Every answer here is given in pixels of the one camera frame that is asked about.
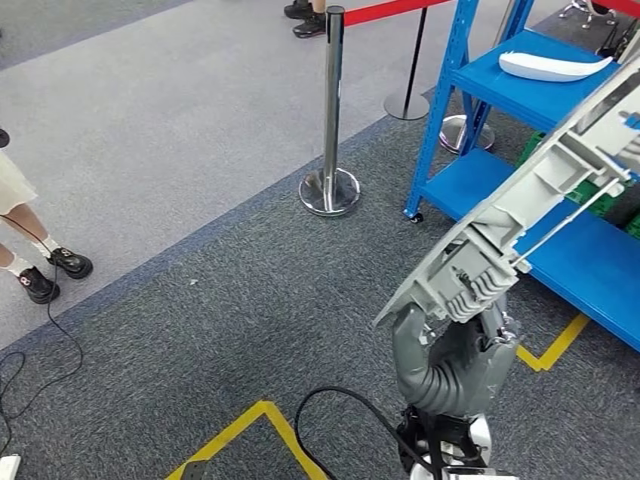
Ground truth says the red barrier belt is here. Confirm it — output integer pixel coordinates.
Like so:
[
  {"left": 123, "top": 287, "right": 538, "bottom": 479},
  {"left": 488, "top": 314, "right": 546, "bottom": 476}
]
[{"left": 343, "top": 0, "right": 454, "bottom": 28}]

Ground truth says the chrome office chair base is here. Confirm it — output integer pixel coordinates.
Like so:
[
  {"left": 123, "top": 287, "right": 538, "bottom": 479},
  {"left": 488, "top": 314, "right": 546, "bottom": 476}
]
[{"left": 558, "top": 0, "right": 618, "bottom": 29}]

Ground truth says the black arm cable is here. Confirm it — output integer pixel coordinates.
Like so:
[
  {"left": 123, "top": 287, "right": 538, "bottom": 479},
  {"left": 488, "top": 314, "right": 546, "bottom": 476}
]
[{"left": 294, "top": 386, "right": 436, "bottom": 480}]

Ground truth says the dark chrome stanchion post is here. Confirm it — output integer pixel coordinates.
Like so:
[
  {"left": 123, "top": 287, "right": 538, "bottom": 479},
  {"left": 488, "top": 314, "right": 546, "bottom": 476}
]
[{"left": 438, "top": 113, "right": 496, "bottom": 155}]

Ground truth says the black stanchion post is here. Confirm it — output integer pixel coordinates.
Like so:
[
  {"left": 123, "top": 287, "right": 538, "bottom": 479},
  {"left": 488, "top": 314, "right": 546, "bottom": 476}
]
[{"left": 383, "top": 6, "right": 431, "bottom": 122}]

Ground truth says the grey plastic wheel hubcap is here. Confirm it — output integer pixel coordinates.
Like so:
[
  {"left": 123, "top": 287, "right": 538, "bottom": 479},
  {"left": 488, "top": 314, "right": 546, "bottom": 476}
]
[{"left": 372, "top": 29, "right": 640, "bottom": 329}]

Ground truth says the blue metal shelf rack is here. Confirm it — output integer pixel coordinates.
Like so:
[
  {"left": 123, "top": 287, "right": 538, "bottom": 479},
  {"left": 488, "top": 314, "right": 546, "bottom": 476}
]
[{"left": 402, "top": 0, "right": 640, "bottom": 354}]

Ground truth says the yellow floor tape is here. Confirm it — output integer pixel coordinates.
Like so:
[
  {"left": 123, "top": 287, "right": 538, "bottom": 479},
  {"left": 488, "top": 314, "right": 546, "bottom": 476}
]
[
  {"left": 515, "top": 312, "right": 591, "bottom": 374},
  {"left": 165, "top": 400, "right": 328, "bottom": 480}
]

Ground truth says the person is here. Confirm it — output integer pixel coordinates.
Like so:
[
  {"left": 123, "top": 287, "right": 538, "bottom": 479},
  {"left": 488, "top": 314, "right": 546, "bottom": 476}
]
[
  {"left": 284, "top": 0, "right": 327, "bottom": 40},
  {"left": 0, "top": 129, "right": 94, "bottom": 306}
]

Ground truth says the green plastic crate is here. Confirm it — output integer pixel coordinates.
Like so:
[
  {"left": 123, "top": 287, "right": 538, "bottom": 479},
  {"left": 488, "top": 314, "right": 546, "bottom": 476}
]
[{"left": 515, "top": 130, "right": 640, "bottom": 241}]

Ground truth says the white curved plastic part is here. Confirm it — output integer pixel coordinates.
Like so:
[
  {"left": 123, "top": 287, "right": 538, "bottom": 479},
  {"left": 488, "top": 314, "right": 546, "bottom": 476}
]
[{"left": 499, "top": 51, "right": 615, "bottom": 83}]

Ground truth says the black floor cable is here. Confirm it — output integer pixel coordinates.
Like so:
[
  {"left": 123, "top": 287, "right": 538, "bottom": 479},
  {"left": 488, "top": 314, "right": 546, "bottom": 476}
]
[{"left": 0, "top": 215, "right": 85, "bottom": 458}]

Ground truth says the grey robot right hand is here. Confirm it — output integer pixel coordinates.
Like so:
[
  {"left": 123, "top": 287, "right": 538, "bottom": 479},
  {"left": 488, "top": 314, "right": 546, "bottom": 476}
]
[{"left": 391, "top": 294, "right": 522, "bottom": 417}]

